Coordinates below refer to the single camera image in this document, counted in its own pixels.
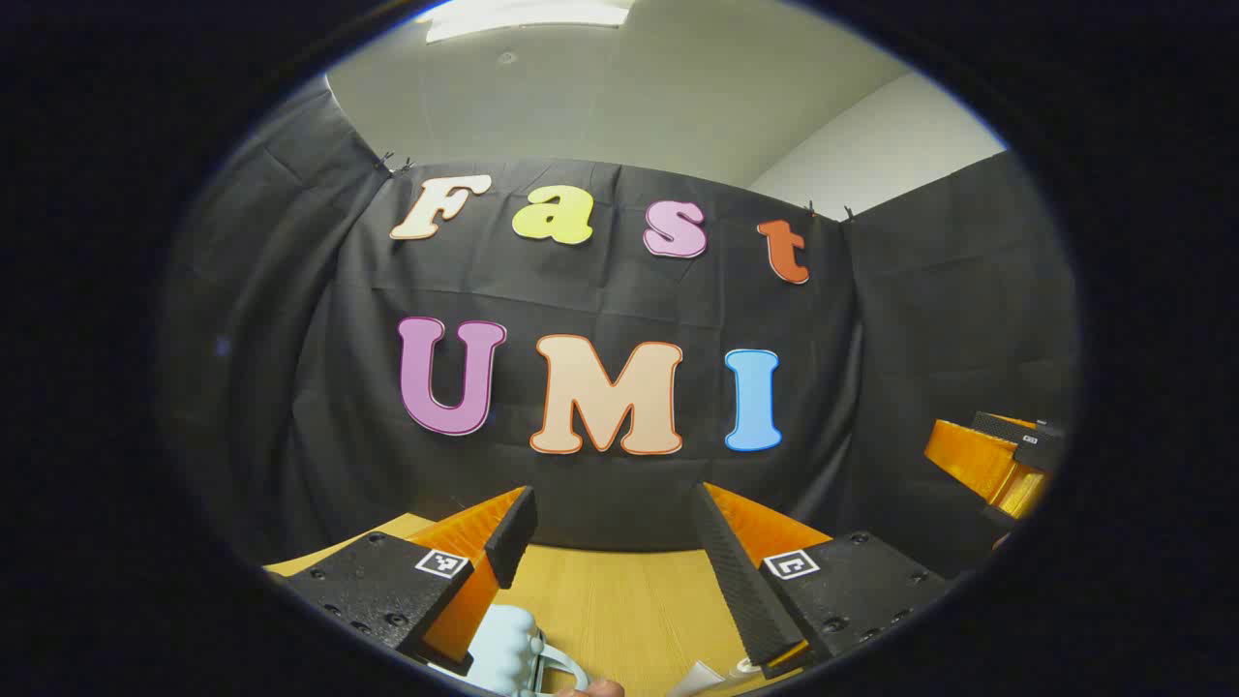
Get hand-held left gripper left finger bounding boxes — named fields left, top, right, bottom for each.
left=263, top=486, right=539, bottom=679

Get light blue suitcase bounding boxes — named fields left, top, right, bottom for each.
left=431, top=602, right=591, bottom=697

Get white squeeze tube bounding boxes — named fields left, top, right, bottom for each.
left=668, top=661, right=724, bottom=697

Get ceiling light panel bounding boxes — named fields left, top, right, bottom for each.
left=423, top=0, right=635, bottom=45

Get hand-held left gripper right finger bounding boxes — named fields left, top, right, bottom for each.
left=689, top=481, right=954, bottom=681

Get black backdrop cloth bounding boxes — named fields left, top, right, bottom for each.
left=160, top=77, right=1080, bottom=582

